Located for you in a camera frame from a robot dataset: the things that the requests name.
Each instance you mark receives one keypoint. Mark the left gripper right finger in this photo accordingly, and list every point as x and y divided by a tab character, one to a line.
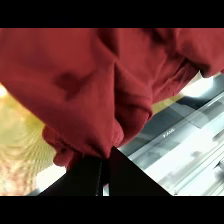
130	176

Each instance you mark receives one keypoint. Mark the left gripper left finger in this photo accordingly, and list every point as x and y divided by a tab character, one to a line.
80	180

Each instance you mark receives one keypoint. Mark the red shirt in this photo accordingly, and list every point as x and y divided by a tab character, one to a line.
83	83

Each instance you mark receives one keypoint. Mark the silver frame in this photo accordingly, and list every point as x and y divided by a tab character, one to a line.
186	166

